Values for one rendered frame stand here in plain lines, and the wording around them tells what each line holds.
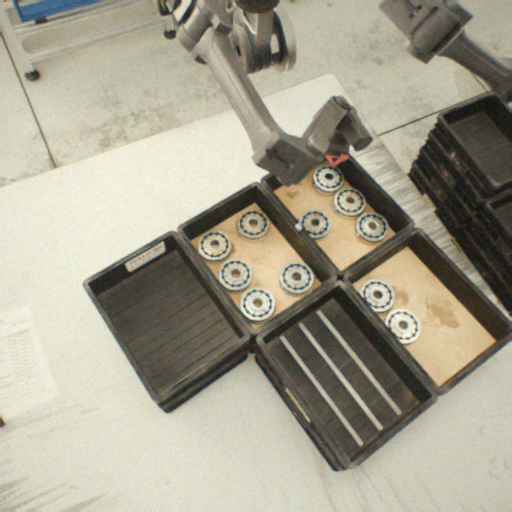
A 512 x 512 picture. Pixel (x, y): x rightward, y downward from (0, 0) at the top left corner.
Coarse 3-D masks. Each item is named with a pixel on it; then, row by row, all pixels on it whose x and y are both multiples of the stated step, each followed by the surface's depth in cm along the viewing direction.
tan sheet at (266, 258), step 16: (256, 208) 163; (224, 224) 160; (272, 224) 160; (192, 240) 157; (240, 240) 157; (272, 240) 158; (240, 256) 155; (256, 256) 155; (272, 256) 155; (288, 256) 156; (256, 272) 153; (272, 272) 153; (272, 288) 151; (256, 304) 149; (288, 304) 149
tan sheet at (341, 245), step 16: (288, 192) 166; (304, 192) 166; (288, 208) 163; (304, 208) 163; (320, 208) 163; (368, 208) 164; (336, 224) 161; (352, 224) 161; (336, 240) 159; (352, 240) 159; (384, 240) 159; (336, 256) 156; (352, 256) 156
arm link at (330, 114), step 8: (328, 104) 127; (336, 104) 129; (320, 112) 123; (328, 112) 125; (336, 112) 127; (344, 112) 130; (312, 120) 124; (320, 120) 118; (328, 120) 121; (336, 120) 125; (312, 128) 111; (320, 128) 114; (328, 128) 118; (304, 136) 104; (312, 136) 99; (320, 136) 102; (328, 136) 115; (312, 144) 98; (320, 144) 99; (328, 144) 102; (312, 152) 98; (320, 152) 98; (288, 184) 104
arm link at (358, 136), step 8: (344, 104) 130; (344, 120) 135; (352, 120) 133; (336, 128) 136; (344, 128) 135; (352, 128) 133; (360, 128) 134; (344, 136) 135; (352, 136) 133; (360, 136) 132; (368, 136) 133; (352, 144) 134; (360, 144) 135; (368, 144) 137
